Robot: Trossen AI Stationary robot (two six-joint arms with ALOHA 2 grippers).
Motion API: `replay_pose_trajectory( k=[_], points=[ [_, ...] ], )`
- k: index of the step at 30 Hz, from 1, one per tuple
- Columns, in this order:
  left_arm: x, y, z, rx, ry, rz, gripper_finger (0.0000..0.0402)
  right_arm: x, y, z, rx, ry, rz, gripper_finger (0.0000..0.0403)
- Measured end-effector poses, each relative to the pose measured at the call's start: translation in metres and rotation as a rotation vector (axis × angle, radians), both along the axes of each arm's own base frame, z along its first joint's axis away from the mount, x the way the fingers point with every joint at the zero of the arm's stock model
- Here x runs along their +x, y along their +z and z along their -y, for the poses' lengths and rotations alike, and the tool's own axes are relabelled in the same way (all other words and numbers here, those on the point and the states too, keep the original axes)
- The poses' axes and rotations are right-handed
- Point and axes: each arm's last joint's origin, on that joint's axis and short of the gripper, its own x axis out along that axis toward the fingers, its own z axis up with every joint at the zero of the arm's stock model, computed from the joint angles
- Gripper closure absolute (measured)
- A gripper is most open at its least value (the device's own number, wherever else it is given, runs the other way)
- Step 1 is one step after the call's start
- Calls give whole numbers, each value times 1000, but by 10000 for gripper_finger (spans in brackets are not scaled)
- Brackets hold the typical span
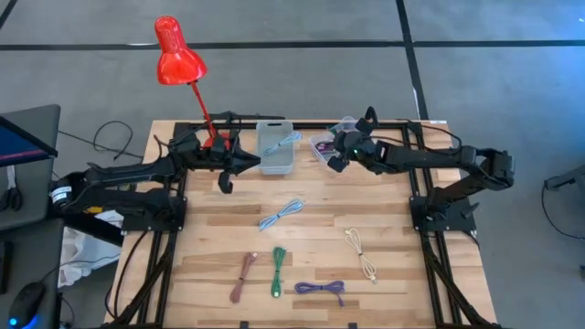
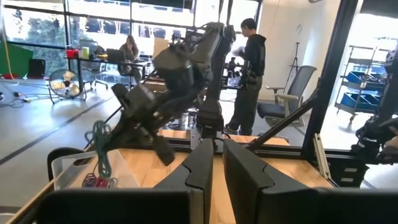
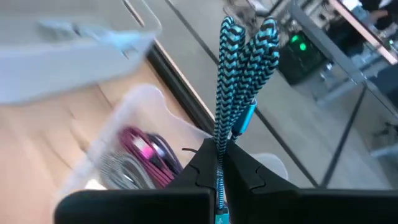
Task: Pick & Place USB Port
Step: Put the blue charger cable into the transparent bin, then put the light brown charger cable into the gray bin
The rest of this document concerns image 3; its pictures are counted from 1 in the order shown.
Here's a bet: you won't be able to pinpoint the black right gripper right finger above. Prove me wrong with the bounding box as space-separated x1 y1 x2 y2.
223 141 398 224

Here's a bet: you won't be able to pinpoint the person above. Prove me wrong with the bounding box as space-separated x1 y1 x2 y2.
357 0 398 30

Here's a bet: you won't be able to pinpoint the computer tower green lights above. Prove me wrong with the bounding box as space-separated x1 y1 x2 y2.
277 30 328 86

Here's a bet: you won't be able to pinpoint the black aluminium table frame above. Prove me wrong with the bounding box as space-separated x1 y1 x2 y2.
145 45 217 135

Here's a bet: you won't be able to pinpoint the teal braided USB cable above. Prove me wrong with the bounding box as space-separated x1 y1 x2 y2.
213 15 280 224

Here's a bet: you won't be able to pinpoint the white opaque plastic bin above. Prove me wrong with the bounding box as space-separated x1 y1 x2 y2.
0 0 163 106

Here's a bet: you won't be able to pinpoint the clear plastic bin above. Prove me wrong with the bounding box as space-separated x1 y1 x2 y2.
55 83 289 206

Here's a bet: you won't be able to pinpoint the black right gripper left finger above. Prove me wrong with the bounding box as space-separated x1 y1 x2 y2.
54 138 218 224

